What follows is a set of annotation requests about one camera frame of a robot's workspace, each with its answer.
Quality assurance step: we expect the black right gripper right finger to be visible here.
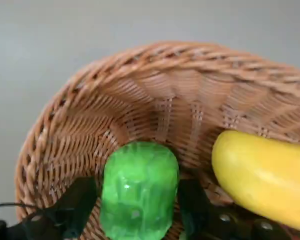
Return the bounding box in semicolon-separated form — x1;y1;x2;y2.
176;179;292;240

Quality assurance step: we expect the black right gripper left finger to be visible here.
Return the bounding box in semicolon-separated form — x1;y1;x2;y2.
0;176;99;240

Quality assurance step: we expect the brown wicker basket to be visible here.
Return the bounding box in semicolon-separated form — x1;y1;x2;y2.
14;40;300;240

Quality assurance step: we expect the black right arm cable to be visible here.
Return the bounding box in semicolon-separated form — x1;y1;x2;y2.
0;201;37;210

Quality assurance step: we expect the yellow mango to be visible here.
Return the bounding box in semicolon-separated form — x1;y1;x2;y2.
211;129;300;232

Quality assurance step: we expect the green apple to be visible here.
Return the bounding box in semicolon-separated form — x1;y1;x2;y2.
99;140;180;240

